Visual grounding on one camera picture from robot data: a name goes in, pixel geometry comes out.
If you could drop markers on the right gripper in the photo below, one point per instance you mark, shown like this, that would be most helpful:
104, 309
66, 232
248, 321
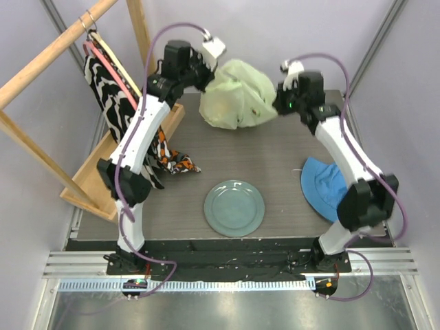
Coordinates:
281, 102

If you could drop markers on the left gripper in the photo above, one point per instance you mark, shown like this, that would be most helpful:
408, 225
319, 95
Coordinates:
210, 73

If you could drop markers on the pale green plastic bag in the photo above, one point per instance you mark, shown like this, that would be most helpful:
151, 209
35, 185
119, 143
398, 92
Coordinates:
240, 96

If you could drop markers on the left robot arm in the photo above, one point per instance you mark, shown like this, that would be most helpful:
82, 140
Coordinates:
182, 67

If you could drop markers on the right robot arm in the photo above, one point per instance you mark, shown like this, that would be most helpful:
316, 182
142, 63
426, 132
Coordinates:
352, 193

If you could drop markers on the black white patterned garment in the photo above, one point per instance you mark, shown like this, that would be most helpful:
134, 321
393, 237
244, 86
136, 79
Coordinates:
116, 109

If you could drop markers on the blue cloth hat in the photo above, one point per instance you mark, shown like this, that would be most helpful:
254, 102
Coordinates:
323, 186

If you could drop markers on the orange camouflage patterned cloth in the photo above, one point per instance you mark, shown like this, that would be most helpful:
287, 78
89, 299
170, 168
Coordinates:
168, 159

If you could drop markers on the cream clothes hanger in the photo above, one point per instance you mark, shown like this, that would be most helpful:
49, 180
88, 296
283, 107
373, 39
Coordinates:
97, 38

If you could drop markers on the pink clothes hanger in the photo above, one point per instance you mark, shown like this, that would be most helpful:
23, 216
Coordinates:
87, 45

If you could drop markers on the grey-blue round plate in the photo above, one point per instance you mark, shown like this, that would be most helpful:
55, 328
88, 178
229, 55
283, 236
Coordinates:
234, 208

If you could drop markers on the wooden clothes rack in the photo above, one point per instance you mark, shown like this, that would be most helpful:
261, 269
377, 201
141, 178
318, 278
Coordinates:
59, 113

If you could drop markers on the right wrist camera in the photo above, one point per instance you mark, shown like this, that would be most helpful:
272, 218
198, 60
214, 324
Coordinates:
292, 68

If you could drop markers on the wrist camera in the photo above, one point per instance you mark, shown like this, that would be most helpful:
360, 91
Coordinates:
292, 68
212, 49

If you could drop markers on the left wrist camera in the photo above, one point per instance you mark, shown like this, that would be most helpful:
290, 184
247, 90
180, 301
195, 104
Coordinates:
212, 49

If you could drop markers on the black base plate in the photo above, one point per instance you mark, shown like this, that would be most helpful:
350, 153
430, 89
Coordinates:
217, 260

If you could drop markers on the white cable duct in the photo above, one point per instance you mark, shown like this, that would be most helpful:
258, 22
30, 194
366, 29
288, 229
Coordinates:
126, 285

